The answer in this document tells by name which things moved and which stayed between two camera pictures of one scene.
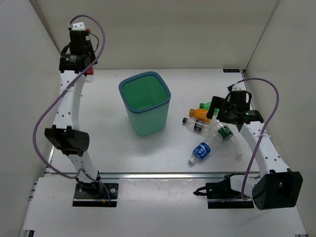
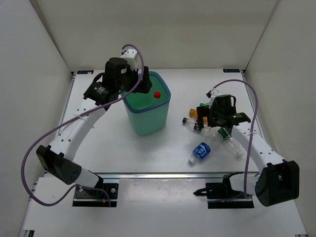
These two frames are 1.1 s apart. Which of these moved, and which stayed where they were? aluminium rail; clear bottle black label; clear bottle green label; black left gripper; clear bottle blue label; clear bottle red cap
Moved: clear bottle red cap; black left gripper
Stayed: clear bottle blue label; clear bottle black label; clear bottle green label; aluminium rail
